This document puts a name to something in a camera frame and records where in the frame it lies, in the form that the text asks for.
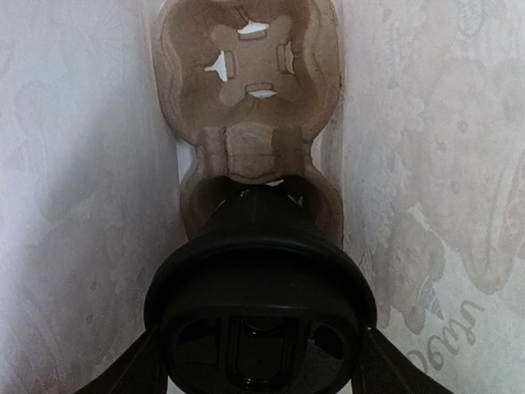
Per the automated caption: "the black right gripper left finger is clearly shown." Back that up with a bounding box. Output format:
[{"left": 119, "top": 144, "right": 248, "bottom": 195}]
[{"left": 77, "top": 327, "right": 168, "bottom": 394}]

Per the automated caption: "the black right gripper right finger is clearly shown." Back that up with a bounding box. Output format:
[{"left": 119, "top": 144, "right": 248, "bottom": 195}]
[{"left": 349, "top": 328, "right": 447, "bottom": 394}]

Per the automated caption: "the brown cardboard cup carrier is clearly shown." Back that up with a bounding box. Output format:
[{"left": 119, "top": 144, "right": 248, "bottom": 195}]
[{"left": 153, "top": 1, "right": 344, "bottom": 245}]

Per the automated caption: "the white paper takeout bag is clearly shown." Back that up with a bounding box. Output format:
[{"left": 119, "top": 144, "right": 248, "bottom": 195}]
[{"left": 1, "top": 1, "right": 524, "bottom": 393}]

